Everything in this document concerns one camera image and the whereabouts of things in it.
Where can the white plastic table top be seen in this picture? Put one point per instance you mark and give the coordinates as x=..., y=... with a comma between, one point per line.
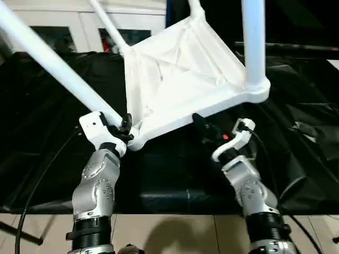
x=185, y=79

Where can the white plastic table leg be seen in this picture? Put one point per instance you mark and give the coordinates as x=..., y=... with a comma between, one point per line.
x=108, y=26
x=254, y=39
x=197, y=8
x=53, y=58

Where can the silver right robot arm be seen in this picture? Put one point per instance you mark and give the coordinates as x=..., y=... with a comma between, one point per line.
x=251, y=185

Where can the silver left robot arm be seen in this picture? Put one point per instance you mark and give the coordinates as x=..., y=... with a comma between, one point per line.
x=98, y=180

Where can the black plastic table mat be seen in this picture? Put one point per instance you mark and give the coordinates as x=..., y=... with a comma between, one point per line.
x=172, y=180

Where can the red cabinet item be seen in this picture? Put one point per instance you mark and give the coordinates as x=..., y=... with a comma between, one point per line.
x=105, y=42

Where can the white glass-door cabinet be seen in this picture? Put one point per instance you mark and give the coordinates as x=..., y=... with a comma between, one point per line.
x=79, y=18

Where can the small dark brown object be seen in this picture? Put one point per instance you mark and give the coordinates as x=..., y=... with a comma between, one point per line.
x=128, y=249

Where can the long dark metal rod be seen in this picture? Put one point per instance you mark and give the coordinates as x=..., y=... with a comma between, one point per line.
x=291, y=47

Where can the large black backdrop sheet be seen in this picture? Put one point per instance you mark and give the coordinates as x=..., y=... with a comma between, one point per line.
x=291, y=21

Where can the white flat board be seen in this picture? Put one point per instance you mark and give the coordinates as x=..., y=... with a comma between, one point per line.
x=333, y=63

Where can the beige curtain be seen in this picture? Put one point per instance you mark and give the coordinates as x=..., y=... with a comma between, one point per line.
x=4, y=45

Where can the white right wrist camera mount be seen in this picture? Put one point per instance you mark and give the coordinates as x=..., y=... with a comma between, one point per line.
x=242, y=137

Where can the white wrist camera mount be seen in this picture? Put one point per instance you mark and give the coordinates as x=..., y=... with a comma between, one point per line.
x=242, y=137
x=98, y=129

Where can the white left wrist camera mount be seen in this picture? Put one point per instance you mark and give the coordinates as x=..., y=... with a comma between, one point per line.
x=98, y=129

